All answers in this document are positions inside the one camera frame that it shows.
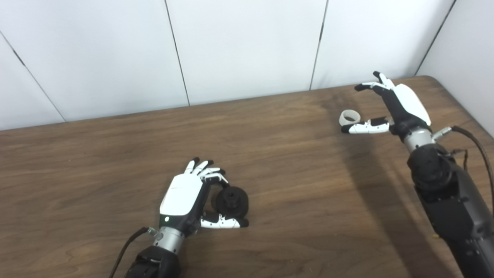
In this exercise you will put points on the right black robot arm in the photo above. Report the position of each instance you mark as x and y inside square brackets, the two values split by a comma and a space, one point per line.
[451, 193]

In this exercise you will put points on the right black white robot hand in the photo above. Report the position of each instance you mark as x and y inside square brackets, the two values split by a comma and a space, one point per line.
[405, 102]

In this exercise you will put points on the round black plastic part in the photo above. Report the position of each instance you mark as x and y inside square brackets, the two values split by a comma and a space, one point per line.
[231, 200]

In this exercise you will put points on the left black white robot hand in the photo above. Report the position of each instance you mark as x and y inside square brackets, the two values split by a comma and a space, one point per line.
[181, 197]

